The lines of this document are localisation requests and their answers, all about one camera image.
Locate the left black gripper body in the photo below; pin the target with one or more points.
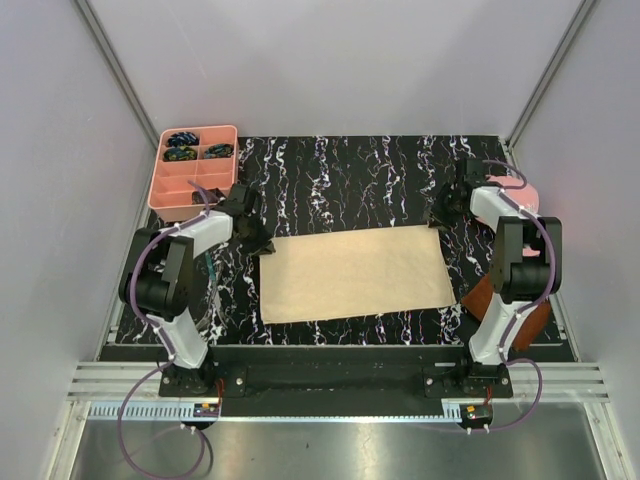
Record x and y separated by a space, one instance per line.
250 236

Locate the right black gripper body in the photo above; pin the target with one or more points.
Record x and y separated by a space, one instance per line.
446 209

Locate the beige cloth napkin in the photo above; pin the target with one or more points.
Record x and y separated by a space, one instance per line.
357 273

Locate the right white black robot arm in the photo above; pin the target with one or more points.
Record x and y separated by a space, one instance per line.
526 266

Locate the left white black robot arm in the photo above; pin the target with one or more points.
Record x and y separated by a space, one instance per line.
158 273

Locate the clear plastic utensils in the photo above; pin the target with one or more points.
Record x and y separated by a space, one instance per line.
212 300

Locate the dark patterned object in box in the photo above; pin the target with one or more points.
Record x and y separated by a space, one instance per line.
211 196

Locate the blue patterned object right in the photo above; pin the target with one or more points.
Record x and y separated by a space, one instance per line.
222 150

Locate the pink plastic divided organizer box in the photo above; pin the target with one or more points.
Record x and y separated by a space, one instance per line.
173 183

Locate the pink baseball cap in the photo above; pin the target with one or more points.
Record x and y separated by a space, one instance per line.
504 195

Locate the black marbled table mat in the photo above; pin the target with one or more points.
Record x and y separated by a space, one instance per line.
319 184

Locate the blue yellow patterned object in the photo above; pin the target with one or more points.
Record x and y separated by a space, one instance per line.
180 153

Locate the blue patterned object top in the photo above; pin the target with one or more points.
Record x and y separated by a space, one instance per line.
183 138

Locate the brown suede cloth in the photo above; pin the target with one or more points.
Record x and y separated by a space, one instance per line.
495 315

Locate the left orange connector box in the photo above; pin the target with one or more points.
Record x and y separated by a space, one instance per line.
206 410

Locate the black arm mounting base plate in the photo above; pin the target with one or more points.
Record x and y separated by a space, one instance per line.
337 381

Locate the grey slotted cable duct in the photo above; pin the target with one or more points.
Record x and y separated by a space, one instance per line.
143 411

